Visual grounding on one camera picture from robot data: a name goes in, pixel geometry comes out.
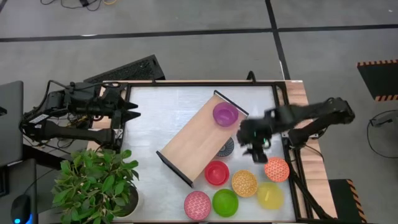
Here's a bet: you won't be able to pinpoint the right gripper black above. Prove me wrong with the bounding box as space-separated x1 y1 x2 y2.
236 110 277 164

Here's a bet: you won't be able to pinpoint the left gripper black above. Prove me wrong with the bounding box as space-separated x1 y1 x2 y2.
107 88 141 125

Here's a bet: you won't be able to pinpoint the orange lattice patterned bowl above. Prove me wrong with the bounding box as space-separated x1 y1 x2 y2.
264 157 290 183

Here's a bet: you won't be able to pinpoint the navy blue patterned bowl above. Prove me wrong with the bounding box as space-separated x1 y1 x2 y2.
216 137 235 157

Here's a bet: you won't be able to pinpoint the yellow patterned bowl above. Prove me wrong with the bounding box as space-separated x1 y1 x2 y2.
231 169 258 198

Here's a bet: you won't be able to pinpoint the red plastic bowl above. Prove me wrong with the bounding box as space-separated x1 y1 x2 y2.
204 160 230 187

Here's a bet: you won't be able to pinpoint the yellow translucent plastic bowl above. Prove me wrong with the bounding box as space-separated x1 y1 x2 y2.
257 182 285 210

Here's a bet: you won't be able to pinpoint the green plastic bowl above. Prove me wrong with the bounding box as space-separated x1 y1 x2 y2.
211 189 239 218

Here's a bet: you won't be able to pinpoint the pink zigzag patterned bowl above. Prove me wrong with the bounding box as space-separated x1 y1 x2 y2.
183 190 212 221

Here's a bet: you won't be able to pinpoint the wooden shelf black metal legs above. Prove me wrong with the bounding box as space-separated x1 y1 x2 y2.
155 90 249 189

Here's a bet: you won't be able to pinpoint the black perforated panel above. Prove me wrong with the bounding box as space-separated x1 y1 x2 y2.
83 54 166 84

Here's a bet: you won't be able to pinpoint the purple plastic bowl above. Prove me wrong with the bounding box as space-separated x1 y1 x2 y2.
212 101 239 128

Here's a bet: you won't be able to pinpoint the green leafy plant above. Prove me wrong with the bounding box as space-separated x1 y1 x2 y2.
51 148 140 224

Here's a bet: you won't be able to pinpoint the white plant pot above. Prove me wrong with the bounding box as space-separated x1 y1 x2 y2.
119 183 141 218

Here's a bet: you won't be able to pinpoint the black mat hazard striped edge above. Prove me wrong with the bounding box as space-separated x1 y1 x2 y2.
328 179 368 224
356 59 398 102

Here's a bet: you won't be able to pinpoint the grey laptop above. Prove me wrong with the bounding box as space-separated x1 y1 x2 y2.
0 80 24 167

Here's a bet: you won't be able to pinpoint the black computer mouse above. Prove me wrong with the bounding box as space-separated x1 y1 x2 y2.
11 194 32 224

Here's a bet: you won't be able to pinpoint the black cable bundle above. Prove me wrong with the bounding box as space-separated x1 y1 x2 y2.
19 80 94 151

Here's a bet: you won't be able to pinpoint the black floor cable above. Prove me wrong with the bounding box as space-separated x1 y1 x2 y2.
40 0 118 12

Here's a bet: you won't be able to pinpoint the black cable with grey box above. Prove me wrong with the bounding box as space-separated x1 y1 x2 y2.
366 109 398 159

